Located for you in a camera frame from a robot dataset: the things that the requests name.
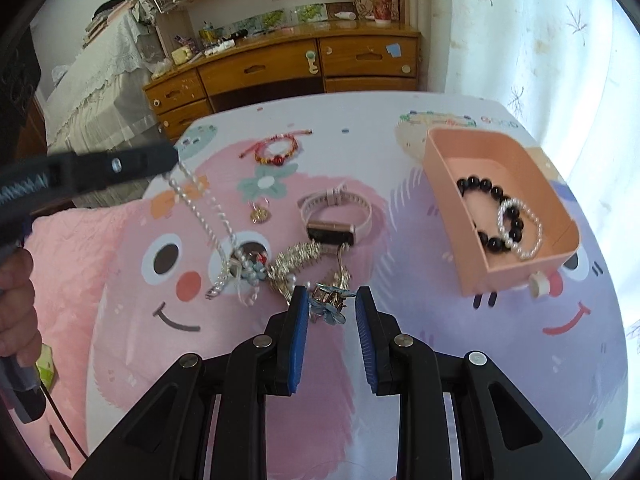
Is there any white leaf print curtain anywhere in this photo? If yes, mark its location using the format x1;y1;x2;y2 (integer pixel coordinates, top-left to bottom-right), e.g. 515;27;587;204
417;0;640;361

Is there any pink quilted blanket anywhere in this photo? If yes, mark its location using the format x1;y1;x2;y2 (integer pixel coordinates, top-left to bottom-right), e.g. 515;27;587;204
10;200;151;478

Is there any blue flower charm bracelet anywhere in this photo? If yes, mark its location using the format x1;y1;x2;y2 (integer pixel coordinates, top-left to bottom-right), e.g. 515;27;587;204
235;252;273;306

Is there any black cable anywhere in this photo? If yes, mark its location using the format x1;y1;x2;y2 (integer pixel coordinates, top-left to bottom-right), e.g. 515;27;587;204
42;385;90;461

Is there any pink smartwatch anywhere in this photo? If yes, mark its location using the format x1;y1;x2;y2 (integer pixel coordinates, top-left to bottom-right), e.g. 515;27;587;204
298;185;373;247

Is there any white lace cover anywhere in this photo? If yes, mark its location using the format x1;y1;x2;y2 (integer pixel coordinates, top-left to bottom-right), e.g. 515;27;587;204
42;7;176;151

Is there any person's left hand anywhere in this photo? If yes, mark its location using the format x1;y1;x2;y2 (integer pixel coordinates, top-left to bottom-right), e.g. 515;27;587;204
0;247;43;361

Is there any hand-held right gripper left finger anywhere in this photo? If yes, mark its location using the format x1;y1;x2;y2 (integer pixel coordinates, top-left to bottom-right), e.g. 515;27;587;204
75;286;312;480

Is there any black bead bracelet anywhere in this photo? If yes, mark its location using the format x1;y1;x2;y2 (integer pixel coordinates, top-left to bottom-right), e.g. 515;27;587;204
456;176;526;253

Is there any wooden desk with drawers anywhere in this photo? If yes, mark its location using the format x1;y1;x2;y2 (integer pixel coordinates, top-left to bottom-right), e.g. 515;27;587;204
143;25;421;143

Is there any small white pearl bracelet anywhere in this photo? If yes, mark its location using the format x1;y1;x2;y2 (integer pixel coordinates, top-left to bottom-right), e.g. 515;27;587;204
497;198;543;261

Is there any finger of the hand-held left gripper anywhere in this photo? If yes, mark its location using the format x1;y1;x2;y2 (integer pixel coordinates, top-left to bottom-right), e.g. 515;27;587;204
45;141;180;196

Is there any red patterned cup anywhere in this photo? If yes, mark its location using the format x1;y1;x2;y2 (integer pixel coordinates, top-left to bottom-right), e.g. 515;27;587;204
370;0;396;27

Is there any silver twisted chain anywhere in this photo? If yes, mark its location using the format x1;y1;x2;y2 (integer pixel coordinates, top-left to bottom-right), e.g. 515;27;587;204
177;160;238;300

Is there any red bead string bracelet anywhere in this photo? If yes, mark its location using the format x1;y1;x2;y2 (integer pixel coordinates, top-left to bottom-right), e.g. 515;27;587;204
240;130;313;168

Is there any long pearl necklace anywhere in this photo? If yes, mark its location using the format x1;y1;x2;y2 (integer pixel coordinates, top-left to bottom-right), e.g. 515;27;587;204
167;172;251;281

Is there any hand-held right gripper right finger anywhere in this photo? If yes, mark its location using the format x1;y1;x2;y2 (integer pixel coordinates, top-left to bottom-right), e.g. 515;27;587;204
354;286;593;480

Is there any stack of books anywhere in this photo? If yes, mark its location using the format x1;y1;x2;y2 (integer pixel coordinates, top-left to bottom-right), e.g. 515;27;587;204
85;0;138;43

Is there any gold spiral bracelet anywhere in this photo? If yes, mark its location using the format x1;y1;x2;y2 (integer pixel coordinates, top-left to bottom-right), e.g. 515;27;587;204
267;240;323;293

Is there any pink plastic box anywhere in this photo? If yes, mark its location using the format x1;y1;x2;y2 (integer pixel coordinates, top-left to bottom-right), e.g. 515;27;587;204
422;127;581;297

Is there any gold chain pendant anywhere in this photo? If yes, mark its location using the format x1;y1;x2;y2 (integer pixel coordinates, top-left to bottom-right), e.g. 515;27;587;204
325;242;353;293

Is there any brown wooden cabinet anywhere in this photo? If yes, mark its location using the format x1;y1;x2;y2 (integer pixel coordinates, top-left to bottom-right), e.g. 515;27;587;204
20;92;50;153

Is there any green packet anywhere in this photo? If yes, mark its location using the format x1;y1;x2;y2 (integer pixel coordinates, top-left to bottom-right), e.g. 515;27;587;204
37;344;57;391

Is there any blue flower hair clip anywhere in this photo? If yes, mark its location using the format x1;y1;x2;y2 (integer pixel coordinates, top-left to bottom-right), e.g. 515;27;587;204
307;282;358;326

